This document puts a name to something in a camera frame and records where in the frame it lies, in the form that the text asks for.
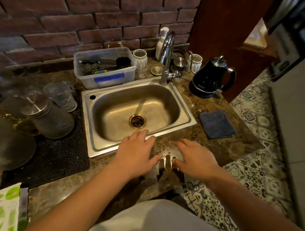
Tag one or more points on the black electric kettle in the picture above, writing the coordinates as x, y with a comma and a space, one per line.
211, 77

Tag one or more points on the white ceramic mug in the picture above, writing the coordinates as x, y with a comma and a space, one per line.
195, 63

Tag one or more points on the person's left forearm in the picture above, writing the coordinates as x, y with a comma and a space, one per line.
81, 200

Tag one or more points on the round metal lid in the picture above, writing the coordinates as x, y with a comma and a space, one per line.
14, 150

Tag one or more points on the clear drinking glass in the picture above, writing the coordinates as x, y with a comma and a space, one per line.
60, 95

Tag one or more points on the colourful sponge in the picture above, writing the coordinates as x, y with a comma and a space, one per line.
100, 71

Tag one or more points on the white soap pump bottle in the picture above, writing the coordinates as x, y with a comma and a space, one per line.
160, 47

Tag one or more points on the chrome faucet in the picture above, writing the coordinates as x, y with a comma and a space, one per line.
166, 57

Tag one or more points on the clear glass jar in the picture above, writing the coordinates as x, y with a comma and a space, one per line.
48, 116

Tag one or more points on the gold sink drain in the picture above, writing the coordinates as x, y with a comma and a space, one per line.
137, 121

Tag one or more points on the person's left hand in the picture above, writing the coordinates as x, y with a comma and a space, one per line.
135, 154

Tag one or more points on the black drying mat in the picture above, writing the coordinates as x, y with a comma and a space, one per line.
54, 154

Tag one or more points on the grey refrigerator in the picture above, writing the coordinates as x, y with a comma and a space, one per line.
287, 95

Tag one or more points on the black round brush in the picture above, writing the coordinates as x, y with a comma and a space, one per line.
123, 63

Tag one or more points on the brown wooden cabinet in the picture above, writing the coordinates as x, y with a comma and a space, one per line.
228, 45

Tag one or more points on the person's right thumb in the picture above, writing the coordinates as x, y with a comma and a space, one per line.
177, 163

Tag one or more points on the person's left thumb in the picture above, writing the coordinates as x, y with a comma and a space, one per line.
154, 160

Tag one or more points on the person's white shirt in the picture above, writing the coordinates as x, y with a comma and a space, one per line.
152, 216

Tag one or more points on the steel wool scrubber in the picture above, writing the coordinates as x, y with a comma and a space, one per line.
89, 69

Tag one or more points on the white ribbed ceramic cup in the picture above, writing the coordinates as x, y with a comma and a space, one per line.
140, 58

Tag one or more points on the dark blue folded cloth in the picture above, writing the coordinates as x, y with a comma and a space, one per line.
216, 124

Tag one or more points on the green white patterned packet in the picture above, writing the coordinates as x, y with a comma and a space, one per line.
10, 209

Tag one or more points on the person's right forearm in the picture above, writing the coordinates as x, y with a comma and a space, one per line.
247, 202

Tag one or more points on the stainless steel sink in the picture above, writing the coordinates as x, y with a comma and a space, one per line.
138, 114

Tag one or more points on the clear plastic storage tub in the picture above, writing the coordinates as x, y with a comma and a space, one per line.
104, 69

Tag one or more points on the person's right hand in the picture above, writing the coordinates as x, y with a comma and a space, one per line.
195, 160

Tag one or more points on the steel lidded canister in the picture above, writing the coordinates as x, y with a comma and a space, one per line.
180, 64

